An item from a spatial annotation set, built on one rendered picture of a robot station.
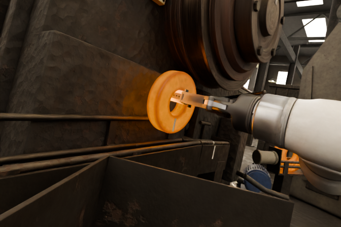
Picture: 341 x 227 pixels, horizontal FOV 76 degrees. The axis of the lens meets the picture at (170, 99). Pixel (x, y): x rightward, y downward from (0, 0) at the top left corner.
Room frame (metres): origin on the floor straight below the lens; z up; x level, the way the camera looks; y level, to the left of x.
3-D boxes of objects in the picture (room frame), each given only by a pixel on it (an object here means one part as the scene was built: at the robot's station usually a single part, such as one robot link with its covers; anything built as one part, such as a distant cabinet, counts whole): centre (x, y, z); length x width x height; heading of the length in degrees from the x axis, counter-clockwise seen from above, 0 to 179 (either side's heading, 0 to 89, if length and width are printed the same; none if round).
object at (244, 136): (0.89, -0.27, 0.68); 0.11 x 0.08 x 0.24; 51
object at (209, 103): (0.42, -0.10, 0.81); 0.05 x 0.05 x 0.02; 52
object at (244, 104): (0.44, -0.13, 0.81); 0.09 x 0.08 x 0.07; 51
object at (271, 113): (0.39, -0.19, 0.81); 0.09 x 0.06 x 0.09; 141
